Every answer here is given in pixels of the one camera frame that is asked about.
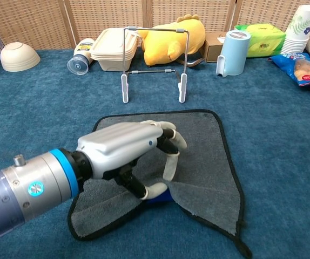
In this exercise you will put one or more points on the yellow plush toy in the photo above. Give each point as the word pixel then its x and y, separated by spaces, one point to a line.
pixel 165 43

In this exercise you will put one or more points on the brown cardboard box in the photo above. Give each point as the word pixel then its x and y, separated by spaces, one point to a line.
pixel 211 50

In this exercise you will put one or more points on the beige lidded lunch box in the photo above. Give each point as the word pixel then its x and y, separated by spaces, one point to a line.
pixel 109 51

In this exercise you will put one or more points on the beige upturned bowl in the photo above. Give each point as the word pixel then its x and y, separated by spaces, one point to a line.
pixel 18 58

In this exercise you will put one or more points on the mayonnaise squeeze bottle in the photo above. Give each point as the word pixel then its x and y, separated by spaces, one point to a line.
pixel 78 64

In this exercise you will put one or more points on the green tissue pack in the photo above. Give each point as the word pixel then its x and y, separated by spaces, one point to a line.
pixel 265 40

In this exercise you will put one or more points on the woven folding screen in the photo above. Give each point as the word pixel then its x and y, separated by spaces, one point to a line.
pixel 103 16

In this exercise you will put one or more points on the stack of paper cups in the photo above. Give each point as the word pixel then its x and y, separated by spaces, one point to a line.
pixel 298 29

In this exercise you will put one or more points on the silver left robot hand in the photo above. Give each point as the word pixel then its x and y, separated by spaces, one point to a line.
pixel 117 145

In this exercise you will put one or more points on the blue and grey cloth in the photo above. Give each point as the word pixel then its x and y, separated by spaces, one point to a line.
pixel 206 151

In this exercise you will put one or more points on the teal table cloth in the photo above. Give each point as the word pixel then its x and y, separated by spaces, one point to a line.
pixel 265 162

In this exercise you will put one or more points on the blue cookie snack bag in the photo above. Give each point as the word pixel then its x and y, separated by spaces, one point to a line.
pixel 298 67

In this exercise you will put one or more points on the light blue cylinder holder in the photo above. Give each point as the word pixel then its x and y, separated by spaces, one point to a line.
pixel 236 54

